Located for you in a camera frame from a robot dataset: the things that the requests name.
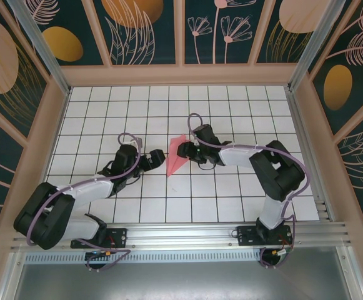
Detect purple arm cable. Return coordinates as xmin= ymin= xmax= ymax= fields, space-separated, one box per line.
xmin=26 ymin=132 xmax=143 ymax=273
xmin=187 ymin=112 xmax=312 ymax=270

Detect dark panel orange oval pink feather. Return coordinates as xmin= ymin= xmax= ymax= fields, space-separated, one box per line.
xmin=307 ymin=0 xmax=363 ymax=137

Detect dark panel orange disc pink leaves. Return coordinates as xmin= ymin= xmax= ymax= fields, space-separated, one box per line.
xmin=92 ymin=0 xmax=182 ymax=67

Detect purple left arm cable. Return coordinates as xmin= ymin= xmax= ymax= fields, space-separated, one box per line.
xmin=26 ymin=132 xmax=143 ymax=273

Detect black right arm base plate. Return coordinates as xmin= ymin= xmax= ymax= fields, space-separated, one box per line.
xmin=237 ymin=225 xmax=293 ymax=248

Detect pink paper sheet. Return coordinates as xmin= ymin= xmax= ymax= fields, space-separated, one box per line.
xmin=165 ymin=134 xmax=190 ymax=178

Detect aluminium corner post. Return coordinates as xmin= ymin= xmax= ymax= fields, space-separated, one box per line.
xmin=287 ymin=0 xmax=347 ymax=91
xmin=6 ymin=0 xmax=72 ymax=96

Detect dark panel large pink oval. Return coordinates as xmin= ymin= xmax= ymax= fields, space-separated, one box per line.
xmin=0 ymin=2 xmax=51 ymax=140

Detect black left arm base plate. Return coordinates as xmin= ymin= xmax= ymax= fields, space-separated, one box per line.
xmin=71 ymin=227 xmax=128 ymax=249

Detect dark panel pink leaf outlines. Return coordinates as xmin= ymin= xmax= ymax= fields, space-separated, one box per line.
xmin=334 ymin=109 xmax=363 ymax=224

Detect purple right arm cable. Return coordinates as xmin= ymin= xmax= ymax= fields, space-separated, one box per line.
xmin=187 ymin=112 xmax=312 ymax=270

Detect small controller board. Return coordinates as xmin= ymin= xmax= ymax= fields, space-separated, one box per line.
xmin=85 ymin=249 xmax=117 ymax=260
xmin=270 ymin=247 xmax=294 ymax=259

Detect grey metal sheet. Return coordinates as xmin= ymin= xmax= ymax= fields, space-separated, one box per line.
xmin=0 ymin=246 xmax=363 ymax=300

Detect dark panel pink disc gold leaves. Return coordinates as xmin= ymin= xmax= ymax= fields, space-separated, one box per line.
xmin=254 ymin=0 xmax=329 ymax=66

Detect slotted grey cable duct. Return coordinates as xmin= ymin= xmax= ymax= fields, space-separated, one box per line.
xmin=24 ymin=252 xmax=263 ymax=263

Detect dark panel with pink flowers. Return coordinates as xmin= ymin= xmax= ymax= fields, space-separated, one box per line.
xmin=182 ymin=0 xmax=259 ymax=66

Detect aluminium side rail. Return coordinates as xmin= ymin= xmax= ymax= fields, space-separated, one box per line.
xmin=286 ymin=87 xmax=331 ymax=221

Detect long aluminium base rail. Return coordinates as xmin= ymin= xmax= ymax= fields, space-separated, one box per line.
xmin=11 ymin=221 xmax=352 ymax=251

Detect dark panel with orange oval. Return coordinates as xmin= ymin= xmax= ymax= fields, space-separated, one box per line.
xmin=27 ymin=0 xmax=107 ymax=67

